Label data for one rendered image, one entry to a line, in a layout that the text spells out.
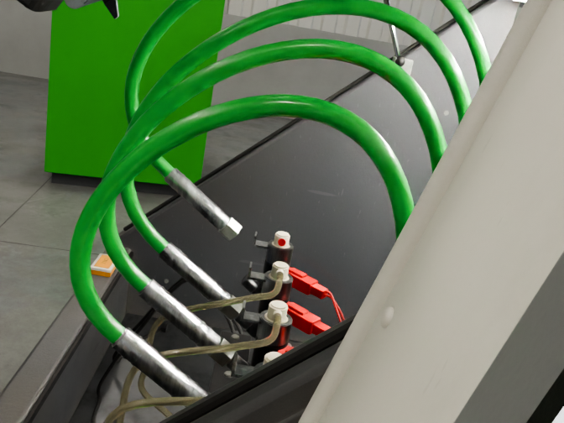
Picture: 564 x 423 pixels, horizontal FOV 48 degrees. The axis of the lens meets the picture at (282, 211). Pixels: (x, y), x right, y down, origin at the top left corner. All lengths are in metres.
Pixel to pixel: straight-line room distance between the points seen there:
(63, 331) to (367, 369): 0.59
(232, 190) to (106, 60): 2.99
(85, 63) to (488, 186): 3.76
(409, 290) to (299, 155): 0.73
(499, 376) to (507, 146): 0.09
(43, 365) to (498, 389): 0.64
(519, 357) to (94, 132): 3.90
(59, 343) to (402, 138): 0.56
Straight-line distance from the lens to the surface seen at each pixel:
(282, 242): 0.67
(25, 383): 0.74
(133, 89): 0.66
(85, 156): 4.07
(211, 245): 1.03
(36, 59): 7.49
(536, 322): 0.16
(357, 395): 0.27
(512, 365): 0.17
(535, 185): 0.20
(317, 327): 0.59
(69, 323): 0.84
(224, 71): 0.47
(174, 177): 0.66
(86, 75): 3.95
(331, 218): 1.00
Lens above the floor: 1.38
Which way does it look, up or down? 19 degrees down
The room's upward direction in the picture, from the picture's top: 10 degrees clockwise
